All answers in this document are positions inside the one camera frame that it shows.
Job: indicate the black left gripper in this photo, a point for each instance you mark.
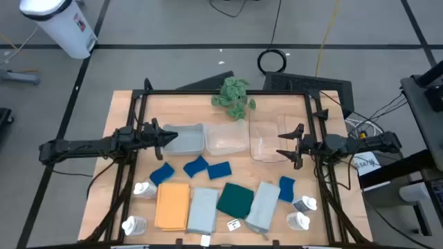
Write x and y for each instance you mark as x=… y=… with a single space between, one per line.
x=149 y=135

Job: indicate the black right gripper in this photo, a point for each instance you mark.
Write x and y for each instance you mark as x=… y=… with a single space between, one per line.
x=308 y=145

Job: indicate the blue sponge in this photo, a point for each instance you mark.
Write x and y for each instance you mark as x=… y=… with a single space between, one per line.
x=195 y=166
x=162 y=174
x=287 y=189
x=219 y=170

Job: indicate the white plastic bottle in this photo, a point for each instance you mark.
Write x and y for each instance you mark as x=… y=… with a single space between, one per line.
x=145 y=190
x=135 y=225
x=297 y=221
x=304 y=204

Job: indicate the grey waffle weave towel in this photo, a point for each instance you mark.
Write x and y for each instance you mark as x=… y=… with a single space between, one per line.
x=263 y=207
x=203 y=211

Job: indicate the orange cloth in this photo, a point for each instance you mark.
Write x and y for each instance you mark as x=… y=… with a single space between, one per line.
x=172 y=207

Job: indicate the dark green cloth napkin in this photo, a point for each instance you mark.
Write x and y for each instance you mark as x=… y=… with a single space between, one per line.
x=235 y=200

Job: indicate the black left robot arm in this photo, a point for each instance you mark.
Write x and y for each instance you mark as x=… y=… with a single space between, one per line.
x=79 y=147

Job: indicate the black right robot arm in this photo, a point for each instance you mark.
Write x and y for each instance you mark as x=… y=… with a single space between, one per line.
x=346 y=143

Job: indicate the clear plastic bin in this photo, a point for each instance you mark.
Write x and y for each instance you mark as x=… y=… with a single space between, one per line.
x=266 y=138

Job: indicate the translucent white plastic bin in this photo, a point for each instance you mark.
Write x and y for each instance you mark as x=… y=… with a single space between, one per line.
x=226 y=138

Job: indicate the black flat panel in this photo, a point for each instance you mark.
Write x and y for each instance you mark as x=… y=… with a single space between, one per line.
x=211 y=83

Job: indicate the white paper note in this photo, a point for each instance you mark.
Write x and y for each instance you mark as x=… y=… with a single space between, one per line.
x=367 y=164

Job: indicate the artificial striped green plant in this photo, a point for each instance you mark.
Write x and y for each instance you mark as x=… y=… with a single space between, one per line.
x=233 y=97

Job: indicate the white handwritten label card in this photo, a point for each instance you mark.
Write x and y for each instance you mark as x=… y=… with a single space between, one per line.
x=233 y=224

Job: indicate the small white tag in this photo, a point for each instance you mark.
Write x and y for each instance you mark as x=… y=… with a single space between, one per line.
x=205 y=240

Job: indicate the grey desk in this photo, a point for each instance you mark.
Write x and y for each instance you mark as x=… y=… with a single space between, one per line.
x=418 y=114

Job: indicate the grey rounded pad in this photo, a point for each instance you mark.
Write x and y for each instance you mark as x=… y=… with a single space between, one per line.
x=415 y=192

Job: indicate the white pedal trash can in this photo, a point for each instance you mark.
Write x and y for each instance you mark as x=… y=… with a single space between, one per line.
x=65 y=31

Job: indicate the grey floor stand foot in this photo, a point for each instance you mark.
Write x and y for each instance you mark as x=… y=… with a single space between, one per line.
x=20 y=76

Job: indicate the black aluminium table frame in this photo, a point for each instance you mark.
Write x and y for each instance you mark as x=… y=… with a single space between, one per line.
x=225 y=92

